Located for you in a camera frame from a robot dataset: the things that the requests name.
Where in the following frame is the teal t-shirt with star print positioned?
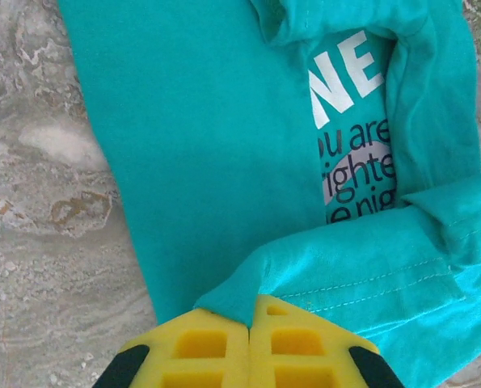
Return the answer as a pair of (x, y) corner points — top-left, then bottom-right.
(57, 0), (481, 388)

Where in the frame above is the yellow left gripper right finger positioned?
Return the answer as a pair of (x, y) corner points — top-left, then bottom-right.
(247, 293), (405, 388)

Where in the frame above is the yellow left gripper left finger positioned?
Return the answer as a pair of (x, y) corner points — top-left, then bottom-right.
(98, 309), (251, 388)

